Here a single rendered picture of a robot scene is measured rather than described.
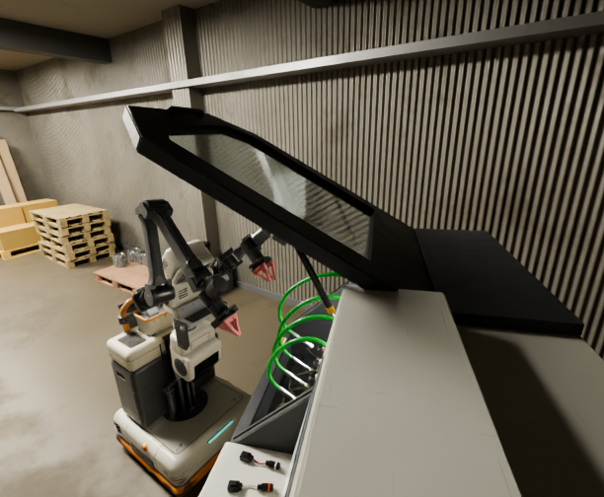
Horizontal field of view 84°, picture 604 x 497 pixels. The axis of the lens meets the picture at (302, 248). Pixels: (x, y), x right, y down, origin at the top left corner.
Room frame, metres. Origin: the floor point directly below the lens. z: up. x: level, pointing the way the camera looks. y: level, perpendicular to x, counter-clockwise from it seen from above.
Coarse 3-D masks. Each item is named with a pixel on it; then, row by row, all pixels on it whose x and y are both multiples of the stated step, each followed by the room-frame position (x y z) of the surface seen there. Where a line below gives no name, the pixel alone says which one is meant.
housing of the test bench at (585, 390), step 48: (432, 240) 1.17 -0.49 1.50; (480, 240) 1.16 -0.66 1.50; (480, 288) 0.77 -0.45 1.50; (528, 288) 0.76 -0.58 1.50; (480, 336) 0.60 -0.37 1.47; (528, 336) 0.60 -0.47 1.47; (576, 336) 0.60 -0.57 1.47; (480, 384) 0.46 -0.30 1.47; (528, 384) 0.46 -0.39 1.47; (576, 384) 0.46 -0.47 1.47; (528, 432) 0.37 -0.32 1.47; (576, 432) 0.36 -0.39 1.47; (528, 480) 0.30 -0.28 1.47; (576, 480) 0.29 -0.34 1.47
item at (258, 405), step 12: (288, 336) 1.39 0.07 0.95; (276, 348) 1.29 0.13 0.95; (288, 348) 1.38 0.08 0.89; (264, 372) 1.14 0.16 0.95; (276, 372) 1.18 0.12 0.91; (264, 384) 1.07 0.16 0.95; (252, 396) 1.00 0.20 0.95; (264, 396) 1.03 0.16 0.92; (252, 408) 0.94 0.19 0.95; (264, 408) 1.02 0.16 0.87; (240, 420) 0.89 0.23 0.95; (252, 420) 0.89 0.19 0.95
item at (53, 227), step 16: (48, 208) 5.44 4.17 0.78; (64, 208) 5.42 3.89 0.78; (80, 208) 5.39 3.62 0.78; (96, 208) 5.36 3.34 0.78; (48, 224) 4.93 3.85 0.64; (64, 224) 4.71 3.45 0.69; (80, 224) 4.95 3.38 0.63; (96, 224) 5.34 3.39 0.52; (48, 240) 5.30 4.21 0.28; (64, 240) 4.72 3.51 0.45; (80, 240) 4.90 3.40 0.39; (96, 240) 5.30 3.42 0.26; (112, 240) 5.21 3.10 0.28; (48, 256) 5.20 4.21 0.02; (64, 256) 4.82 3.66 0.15; (80, 256) 4.86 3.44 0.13
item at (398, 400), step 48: (336, 336) 0.50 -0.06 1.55; (384, 336) 0.49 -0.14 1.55; (432, 336) 0.49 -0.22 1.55; (336, 384) 0.38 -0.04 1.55; (384, 384) 0.38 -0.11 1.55; (432, 384) 0.38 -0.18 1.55; (336, 432) 0.30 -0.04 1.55; (384, 432) 0.30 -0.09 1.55; (432, 432) 0.30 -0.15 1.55; (480, 432) 0.30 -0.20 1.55; (336, 480) 0.24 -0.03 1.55; (384, 480) 0.24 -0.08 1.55; (432, 480) 0.24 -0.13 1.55; (480, 480) 0.24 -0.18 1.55
